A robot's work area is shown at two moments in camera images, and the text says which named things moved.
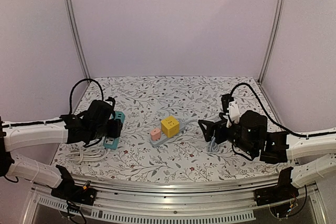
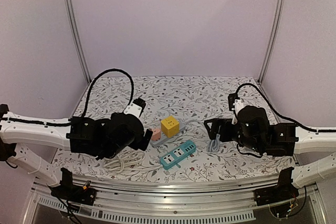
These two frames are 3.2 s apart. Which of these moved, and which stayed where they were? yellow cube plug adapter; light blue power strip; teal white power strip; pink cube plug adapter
Moved: teal white power strip
Stayed: pink cube plug adapter; light blue power strip; yellow cube plug adapter
